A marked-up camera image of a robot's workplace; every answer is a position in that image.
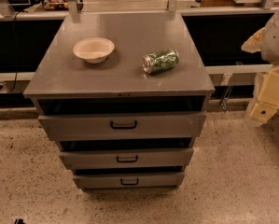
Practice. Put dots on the grey top drawer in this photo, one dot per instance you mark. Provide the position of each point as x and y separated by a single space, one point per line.
123 126

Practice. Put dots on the grey drawer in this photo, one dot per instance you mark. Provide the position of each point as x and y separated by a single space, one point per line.
123 181
123 126
129 158

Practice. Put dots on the grey drawer cabinet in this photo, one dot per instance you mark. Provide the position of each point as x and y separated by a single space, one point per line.
64 84

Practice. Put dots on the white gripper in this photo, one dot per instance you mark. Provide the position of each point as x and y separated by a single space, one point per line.
276 41

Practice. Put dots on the grey bottom drawer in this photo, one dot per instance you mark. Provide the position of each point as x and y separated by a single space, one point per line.
123 181

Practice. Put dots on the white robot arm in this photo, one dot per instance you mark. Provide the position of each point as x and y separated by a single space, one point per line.
269 47

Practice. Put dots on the grey middle drawer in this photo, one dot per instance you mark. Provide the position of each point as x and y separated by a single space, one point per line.
129 158

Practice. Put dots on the green soda can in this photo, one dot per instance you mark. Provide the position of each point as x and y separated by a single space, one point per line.
159 61

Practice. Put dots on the white paper bowl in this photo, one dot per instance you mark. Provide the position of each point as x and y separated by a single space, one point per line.
93 49

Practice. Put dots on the grey metal railing frame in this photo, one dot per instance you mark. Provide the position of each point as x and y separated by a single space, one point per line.
75 8

